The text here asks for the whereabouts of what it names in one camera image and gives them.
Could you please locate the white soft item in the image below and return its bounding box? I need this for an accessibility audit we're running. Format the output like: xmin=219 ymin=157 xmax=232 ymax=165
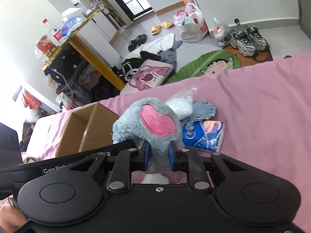
xmin=141 ymin=174 xmax=170 ymax=185

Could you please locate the blue tissue pack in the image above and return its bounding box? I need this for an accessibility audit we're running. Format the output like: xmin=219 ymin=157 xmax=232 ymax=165
xmin=60 ymin=15 xmax=83 ymax=39
xmin=182 ymin=120 xmax=226 ymax=153

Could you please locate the grey pink plush toy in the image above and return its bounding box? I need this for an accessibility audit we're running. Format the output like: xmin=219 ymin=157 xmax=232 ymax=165
xmin=112 ymin=97 xmax=184 ymax=174

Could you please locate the blue knitted coaster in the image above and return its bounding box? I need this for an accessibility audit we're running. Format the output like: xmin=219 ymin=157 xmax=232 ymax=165
xmin=181 ymin=100 xmax=216 ymax=124

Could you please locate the clear bag white filling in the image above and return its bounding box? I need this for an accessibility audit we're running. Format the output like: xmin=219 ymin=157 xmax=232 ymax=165
xmin=165 ymin=87 xmax=198 ymax=120

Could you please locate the person left hand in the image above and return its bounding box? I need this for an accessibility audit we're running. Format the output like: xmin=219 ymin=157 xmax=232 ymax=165
xmin=0 ymin=201 xmax=26 ymax=232

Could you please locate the cardboard box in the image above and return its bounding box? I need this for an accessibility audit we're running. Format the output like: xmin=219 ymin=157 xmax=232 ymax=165
xmin=55 ymin=103 xmax=119 ymax=157

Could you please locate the gold edged side table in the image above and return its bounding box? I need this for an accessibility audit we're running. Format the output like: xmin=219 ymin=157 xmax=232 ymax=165
xmin=42 ymin=8 xmax=125 ymax=90

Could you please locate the pink bear cushion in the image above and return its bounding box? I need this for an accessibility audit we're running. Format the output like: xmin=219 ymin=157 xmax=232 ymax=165
xmin=120 ymin=59 xmax=174 ymax=95

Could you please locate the black white hoodie on floor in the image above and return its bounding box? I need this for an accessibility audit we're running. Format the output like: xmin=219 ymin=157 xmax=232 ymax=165
xmin=112 ymin=51 xmax=161 ymax=84

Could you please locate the pink bed sheet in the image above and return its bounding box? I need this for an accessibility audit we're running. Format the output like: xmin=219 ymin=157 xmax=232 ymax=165
xmin=25 ymin=54 xmax=311 ymax=233

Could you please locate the grey clothing on floor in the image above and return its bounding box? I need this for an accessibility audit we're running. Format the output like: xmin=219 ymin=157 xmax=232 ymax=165
xmin=157 ymin=40 xmax=182 ymax=66

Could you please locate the green leaf cartoon rug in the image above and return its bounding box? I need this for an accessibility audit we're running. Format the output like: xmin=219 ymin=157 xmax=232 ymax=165
xmin=165 ymin=49 xmax=241 ymax=84

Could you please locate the black polka dot bag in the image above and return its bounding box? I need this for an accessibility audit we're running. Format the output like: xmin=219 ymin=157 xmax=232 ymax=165
xmin=44 ymin=44 xmax=83 ymax=94

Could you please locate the white towel on floor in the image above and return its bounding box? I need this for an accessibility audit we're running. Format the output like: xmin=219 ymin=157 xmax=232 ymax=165
xmin=135 ymin=33 xmax=175 ymax=55

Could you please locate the red snack bag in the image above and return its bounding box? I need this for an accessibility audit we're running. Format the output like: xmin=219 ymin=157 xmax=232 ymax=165
xmin=35 ymin=35 xmax=58 ymax=58

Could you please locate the white red plastic bag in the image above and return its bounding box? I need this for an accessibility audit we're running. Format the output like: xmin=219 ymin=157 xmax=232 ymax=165
xmin=173 ymin=3 xmax=208 ymax=43

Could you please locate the clear plastic trash bag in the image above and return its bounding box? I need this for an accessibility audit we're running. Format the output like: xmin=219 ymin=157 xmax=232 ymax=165
xmin=210 ymin=17 xmax=232 ymax=47

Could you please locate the yellow slipper near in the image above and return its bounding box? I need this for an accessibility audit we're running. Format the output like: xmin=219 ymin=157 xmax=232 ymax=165
xmin=151 ymin=25 xmax=161 ymax=36

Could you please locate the left grey sneaker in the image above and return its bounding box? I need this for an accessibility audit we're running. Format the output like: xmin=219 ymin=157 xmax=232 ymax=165
xmin=230 ymin=30 xmax=258 ymax=57

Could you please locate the grey sneaker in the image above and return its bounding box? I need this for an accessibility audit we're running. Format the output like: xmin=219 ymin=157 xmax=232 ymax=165
xmin=230 ymin=30 xmax=258 ymax=57
xmin=244 ymin=25 xmax=270 ymax=51

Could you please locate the right grey sneaker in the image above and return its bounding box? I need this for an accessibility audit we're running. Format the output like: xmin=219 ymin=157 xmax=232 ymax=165
xmin=244 ymin=25 xmax=270 ymax=51

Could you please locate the clear water bottle red label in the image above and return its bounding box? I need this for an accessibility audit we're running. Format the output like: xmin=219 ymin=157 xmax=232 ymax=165
xmin=43 ymin=18 xmax=62 ymax=42

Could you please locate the blue tissue pack on table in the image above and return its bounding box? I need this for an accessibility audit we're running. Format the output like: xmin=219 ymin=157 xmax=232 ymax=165
xmin=60 ymin=15 xmax=83 ymax=39

